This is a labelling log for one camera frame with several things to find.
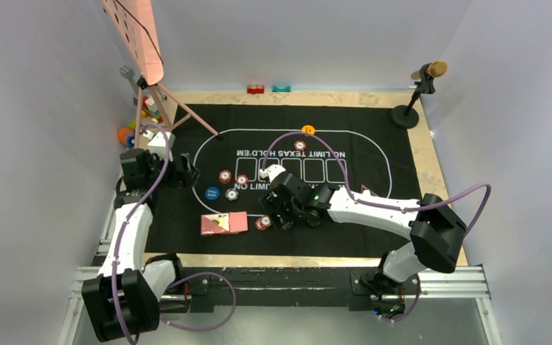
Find red chips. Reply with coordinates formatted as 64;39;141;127
294;141;306;152

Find red triangular spade marker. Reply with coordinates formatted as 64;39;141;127
361;185;377;196

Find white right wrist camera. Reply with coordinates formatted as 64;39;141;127
258;164;286;183

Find teal toy block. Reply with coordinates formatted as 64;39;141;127
272;85;291;93

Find blue small blind button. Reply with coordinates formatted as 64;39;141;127
204;186;221;201

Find red chip stack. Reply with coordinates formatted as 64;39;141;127
255;215;272;231

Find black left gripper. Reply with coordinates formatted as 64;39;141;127
144;149;198;190

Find orange dealer button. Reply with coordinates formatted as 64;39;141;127
301;125;316;136

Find colourful toy block pile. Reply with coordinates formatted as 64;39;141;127
141;96;163;124

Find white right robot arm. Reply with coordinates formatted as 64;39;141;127
259;165;466;293

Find orange toy ring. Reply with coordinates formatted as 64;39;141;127
116;126;137;149

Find red playing card box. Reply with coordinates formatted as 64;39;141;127
200;211;248;236

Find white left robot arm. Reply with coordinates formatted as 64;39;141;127
81;149;200;343

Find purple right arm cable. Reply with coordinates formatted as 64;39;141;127
257;132;492;323

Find pink music stand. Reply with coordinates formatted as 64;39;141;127
100;0;222;148

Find gold microphone on stand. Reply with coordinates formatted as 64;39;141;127
390;60;448;129

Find red chip pile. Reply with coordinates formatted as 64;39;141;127
218;170;232;184

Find single red chip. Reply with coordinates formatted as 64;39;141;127
236;174;249;186

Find black poker table mat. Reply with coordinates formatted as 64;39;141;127
146;103;422;257

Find red toy block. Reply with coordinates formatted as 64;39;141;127
247;84;265;94

